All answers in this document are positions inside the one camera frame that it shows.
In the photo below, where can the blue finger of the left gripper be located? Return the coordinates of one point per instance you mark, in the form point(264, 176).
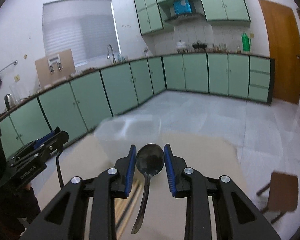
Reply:
point(26, 152)
point(44, 139)

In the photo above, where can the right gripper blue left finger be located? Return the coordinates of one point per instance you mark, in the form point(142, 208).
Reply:
point(126, 168)

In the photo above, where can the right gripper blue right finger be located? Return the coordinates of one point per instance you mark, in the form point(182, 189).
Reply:
point(174, 170)

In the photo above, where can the red-patterned bamboo chopstick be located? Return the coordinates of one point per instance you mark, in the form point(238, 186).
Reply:
point(123, 206)

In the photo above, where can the orange-red bamboo chopstick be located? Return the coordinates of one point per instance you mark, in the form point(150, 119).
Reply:
point(129, 215)

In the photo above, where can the black spoon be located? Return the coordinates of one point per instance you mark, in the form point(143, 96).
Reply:
point(149, 162)

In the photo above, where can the green lower kitchen cabinets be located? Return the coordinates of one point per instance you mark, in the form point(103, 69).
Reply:
point(82, 103)

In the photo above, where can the green kitchen cabinets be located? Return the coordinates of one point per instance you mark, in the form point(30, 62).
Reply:
point(163, 15)
point(82, 103)

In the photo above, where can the chrome kitchen faucet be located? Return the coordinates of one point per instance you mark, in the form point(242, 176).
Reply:
point(110, 54)

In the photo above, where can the green upper kitchen cabinets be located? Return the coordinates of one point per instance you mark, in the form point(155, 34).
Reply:
point(163, 15)

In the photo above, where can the white two-compartment utensil holder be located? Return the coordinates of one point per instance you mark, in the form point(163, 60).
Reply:
point(118, 134)

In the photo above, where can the clear glass jug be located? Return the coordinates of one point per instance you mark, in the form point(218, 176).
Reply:
point(19, 92)

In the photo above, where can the steel electric kettle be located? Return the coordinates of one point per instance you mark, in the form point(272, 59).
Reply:
point(9, 101)

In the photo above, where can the white window blind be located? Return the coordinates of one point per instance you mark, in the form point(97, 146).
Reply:
point(86, 27)

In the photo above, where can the brown wooden stool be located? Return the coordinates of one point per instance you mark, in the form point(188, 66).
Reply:
point(283, 194)

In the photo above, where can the white cooking pot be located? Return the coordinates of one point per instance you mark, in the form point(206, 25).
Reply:
point(181, 46)

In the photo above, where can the black wok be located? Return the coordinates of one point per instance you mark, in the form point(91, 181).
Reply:
point(199, 47)

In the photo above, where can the green thermos flask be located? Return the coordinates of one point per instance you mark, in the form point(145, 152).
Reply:
point(246, 42)

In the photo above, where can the brown wooden door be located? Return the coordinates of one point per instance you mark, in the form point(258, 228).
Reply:
point(284, 44)

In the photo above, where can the chrome towel rail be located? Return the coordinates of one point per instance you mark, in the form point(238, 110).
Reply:
point(14, 63)

